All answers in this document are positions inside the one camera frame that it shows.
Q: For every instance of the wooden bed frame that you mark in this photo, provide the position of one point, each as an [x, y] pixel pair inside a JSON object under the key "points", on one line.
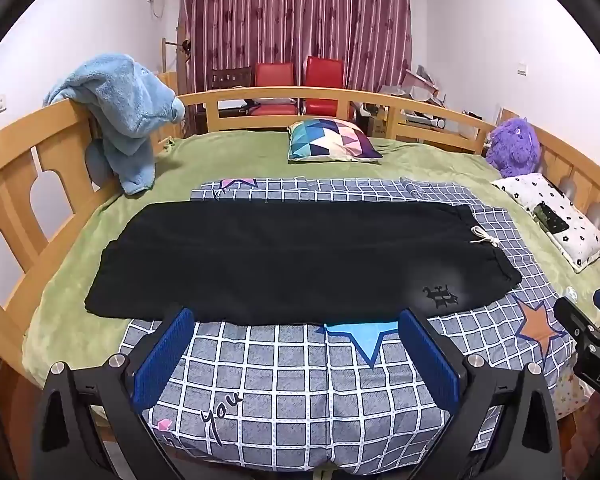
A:
{"points": [[10, 160]]}

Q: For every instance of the white wall switch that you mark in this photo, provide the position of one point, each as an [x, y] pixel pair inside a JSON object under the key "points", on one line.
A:
{"points": [[522, 70]]}

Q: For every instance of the maroon striped curtain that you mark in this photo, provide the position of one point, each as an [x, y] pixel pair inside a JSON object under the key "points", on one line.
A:
{"points": [[290, 10]]}

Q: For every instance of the floral patterned cloth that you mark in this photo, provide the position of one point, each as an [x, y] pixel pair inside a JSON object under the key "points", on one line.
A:
{"points": [[572, 395]]}

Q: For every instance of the colourful geometric pillow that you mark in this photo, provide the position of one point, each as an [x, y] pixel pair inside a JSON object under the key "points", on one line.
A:
{"points": [[330, 140]]}

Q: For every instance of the blue fleece blanket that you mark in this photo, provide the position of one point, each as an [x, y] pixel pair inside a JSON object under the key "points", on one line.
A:
{"points": [[120, 105]]}

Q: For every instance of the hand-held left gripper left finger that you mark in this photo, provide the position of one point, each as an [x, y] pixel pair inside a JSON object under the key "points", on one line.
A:
{"points": [[162, 355]]}

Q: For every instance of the dark wooden chair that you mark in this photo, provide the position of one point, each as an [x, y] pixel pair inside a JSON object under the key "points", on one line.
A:
{"points": [[230, 79]]}

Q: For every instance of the dark flat item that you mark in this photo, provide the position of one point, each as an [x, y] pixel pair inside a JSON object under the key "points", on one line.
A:
{"points": [[550, 217]]}

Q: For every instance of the black pants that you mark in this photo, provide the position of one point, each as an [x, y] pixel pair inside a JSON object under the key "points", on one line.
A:
{"points": [[280, 260]]}

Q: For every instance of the wooden coat rack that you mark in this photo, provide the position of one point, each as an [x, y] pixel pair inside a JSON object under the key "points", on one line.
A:
{"points": [[172, 60]]}

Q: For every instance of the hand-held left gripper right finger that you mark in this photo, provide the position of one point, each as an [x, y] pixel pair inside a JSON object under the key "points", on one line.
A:
{"points": [[430, 355]]}

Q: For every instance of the white floral pillow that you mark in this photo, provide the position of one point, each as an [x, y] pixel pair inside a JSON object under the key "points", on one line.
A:
{"points": [[575, 245]]}

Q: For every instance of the grey checked star quilt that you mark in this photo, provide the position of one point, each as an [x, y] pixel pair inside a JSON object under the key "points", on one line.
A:
{"points": [[290, 375]]}

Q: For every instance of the purple plush toy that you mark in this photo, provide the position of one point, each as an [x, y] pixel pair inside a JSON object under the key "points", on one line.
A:
{"points": [[512, 147]]}

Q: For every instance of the green bed sheet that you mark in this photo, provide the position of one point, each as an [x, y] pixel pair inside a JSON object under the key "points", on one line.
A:
{"points": [[80, 270]]}

